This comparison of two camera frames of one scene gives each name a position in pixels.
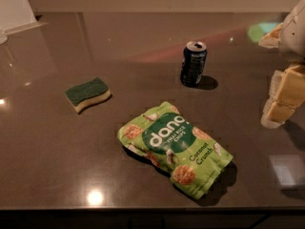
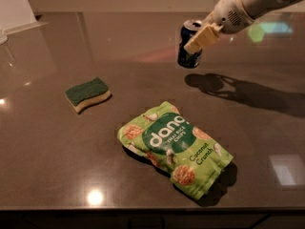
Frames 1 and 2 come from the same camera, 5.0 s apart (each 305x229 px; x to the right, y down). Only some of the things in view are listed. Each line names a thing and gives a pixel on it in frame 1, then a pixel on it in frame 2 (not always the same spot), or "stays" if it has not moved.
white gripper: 294,38 -> 229,15
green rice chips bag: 192,158 stays
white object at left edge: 15,11 stays
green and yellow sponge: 82,94 stays
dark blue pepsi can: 193,59 -> 185,57
